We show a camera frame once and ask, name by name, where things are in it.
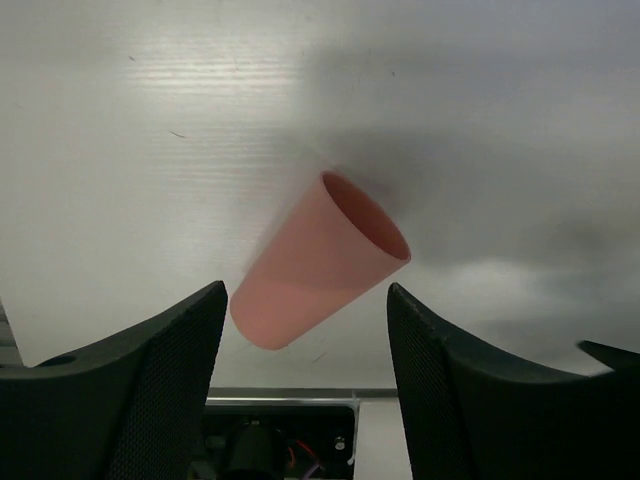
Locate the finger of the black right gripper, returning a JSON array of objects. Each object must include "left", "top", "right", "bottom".
[{"left": 577, "top": 340, "right": 640, "bottom": 372}]

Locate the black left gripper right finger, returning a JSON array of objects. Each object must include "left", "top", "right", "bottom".
[{"left": 387, "top": 284, "right": 639, "bottom": 479}]

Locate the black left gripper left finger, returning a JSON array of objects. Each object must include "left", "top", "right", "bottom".
[{"left": 1, "top": 281, "right": 228, "bottom": 479}]

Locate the salmon pink cup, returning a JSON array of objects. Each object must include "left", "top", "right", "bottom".
[{"left": 230, "top": 171, "right": 411, "bottom": 350}]

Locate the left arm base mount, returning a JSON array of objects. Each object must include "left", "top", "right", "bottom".
[{"left": 188, "top": 388, "right": 397, "bottom": 479}]

